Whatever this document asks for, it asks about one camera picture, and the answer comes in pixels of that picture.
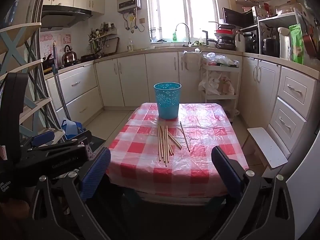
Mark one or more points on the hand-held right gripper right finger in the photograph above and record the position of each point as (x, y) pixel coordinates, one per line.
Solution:
(226, 170)

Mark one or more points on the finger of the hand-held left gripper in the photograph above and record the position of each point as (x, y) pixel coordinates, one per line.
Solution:
(75, 138)
(60, 163)

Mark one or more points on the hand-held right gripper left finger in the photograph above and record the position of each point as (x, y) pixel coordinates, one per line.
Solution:
(96, 172)

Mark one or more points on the wooden chopstick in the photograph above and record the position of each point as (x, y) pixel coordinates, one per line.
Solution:
(185, 136)

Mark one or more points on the pile of wooden chopsticks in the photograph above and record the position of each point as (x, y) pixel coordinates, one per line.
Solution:
(165, 142)

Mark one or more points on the blue flower-pattern bucket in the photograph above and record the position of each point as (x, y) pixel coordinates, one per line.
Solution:
(167, 102)

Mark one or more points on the person's left hand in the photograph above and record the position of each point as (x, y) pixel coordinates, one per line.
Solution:
(15, 211)

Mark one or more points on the blue and white plastic bag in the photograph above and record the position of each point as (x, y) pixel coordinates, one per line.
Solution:
(71, 127)

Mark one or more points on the white step stool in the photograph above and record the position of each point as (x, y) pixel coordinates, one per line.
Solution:
(265, 145)

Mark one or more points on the white two-drawer base cabinet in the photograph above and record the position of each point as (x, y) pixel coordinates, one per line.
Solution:
(75, 92)

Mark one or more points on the red checked plastic tablecloth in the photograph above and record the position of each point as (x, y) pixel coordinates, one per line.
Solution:
(200, 130)

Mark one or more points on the white rolling cart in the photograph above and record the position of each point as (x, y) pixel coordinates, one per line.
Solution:
(220, 97)

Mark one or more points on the black wok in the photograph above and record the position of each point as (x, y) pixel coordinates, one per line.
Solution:
(47, 63)

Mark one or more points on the white appliance side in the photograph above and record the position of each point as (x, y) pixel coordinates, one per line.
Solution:
(305, 185)

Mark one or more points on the steel kettle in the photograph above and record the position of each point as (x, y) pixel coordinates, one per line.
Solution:
(69, 57)

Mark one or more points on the black frying pan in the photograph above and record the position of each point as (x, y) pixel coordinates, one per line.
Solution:
(87, 57)

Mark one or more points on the white base cabinet run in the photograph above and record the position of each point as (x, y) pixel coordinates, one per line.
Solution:
(135, 80)

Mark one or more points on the white base cabinet with drawers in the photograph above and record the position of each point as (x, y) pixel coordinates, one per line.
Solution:
(287, 100)

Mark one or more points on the dark cutting board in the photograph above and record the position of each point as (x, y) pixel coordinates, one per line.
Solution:
(111, 46)

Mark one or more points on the wooden folding shelf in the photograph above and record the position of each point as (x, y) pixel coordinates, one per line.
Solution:
(22, 27)

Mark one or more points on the clear plastic bottle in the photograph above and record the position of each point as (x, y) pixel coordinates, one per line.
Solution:
(129, 46)

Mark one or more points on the white hanging bin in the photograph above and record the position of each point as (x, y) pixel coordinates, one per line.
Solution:
(191, 61)

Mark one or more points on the black range hood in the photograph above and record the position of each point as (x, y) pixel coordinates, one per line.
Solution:
(65, 15)

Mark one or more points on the white plastic jug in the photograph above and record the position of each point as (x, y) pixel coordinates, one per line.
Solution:
(240, 43)

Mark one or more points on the stack of pans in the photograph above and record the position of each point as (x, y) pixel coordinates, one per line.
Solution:
(225, 42)

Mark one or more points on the black toaster oven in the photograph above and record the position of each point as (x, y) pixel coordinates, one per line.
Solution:
(250, 42)

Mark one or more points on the black pot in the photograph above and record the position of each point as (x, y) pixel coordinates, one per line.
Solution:
(270, 46)

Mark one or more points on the chrome kitchen faucet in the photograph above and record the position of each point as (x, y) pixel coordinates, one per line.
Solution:
(189, 37)

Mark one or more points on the white thermos pot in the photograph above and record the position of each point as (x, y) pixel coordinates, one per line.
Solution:
(285, 45)

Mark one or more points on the green dish soap bottle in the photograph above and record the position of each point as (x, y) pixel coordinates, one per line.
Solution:
(174, 37)

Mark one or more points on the green packet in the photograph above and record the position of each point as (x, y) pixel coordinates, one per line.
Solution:
(296, 45)

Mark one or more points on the copper pan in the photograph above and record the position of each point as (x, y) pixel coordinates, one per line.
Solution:
(310, 42)

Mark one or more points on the black microwave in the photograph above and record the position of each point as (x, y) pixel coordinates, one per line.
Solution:
(235, 17)

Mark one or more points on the white storage rack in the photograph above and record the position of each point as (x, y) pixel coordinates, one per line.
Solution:
(277, 17)

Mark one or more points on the red jar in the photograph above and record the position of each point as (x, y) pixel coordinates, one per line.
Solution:
(266, 10)

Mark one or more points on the kitchen window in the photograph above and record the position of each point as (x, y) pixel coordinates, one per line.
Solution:
(172, 5)

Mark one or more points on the steel pot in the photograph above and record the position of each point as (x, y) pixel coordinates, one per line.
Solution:
(286, 9)

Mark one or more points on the grey metal tube frame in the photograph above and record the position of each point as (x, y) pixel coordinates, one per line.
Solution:
(37, 55)

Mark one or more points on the pink wall poster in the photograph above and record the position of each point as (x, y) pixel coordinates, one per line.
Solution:
(47, 42)

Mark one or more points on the wall utensil rack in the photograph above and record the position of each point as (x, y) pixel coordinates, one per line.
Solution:
(100, 35)

